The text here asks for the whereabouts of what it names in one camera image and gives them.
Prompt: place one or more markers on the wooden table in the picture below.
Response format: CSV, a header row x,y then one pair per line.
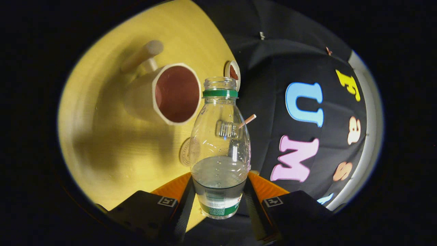
x,y
102,143

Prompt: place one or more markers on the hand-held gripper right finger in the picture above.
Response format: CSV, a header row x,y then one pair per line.
x,y
254,212

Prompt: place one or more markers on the white round plate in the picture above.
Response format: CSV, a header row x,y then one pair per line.
x,y
238,83

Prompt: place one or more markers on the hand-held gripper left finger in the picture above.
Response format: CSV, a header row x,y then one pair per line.
x,y
182,218

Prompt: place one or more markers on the brown meat piece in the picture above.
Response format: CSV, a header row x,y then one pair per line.
x,y
234,72

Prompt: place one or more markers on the red striped straw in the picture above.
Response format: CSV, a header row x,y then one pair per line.
x,y
250,119

